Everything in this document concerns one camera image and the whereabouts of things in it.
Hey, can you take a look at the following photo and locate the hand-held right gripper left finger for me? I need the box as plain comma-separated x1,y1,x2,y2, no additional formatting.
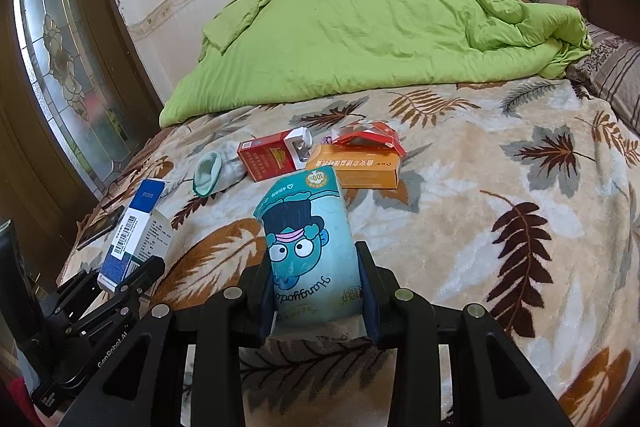
60,254,278,427

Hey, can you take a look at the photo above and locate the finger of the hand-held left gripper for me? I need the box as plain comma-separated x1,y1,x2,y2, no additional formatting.
42,269,101,320
65,256,166,338

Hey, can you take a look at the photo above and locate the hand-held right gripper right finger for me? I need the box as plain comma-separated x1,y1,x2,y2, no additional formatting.
355,241,573,427

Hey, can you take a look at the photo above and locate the blue white box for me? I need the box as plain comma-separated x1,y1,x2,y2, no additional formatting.
97,179,176,293

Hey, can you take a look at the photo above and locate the teal cartoon tissue packet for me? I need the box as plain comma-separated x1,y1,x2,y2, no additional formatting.
252,165,368,338

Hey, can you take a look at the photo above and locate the grey sock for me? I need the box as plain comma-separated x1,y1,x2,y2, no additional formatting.
192,142,248,196

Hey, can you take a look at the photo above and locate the orange medicine box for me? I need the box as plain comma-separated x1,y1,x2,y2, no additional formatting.
305,143,403,189

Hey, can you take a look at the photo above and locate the red cigarette box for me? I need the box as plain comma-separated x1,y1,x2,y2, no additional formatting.
236,127,313,184

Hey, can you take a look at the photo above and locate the torn red white box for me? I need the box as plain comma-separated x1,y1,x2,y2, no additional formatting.
332,121,407,156

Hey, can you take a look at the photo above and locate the black smartphone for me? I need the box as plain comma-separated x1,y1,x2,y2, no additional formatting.
75,206,126,250

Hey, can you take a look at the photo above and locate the wooden door with patterned glass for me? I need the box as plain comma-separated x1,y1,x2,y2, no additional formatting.
0,0,166,268

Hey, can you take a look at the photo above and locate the green quilt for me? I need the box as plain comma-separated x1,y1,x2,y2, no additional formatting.
159,0,596,128

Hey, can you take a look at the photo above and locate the striped pillow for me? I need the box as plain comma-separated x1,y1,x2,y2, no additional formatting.
565,22,640,138

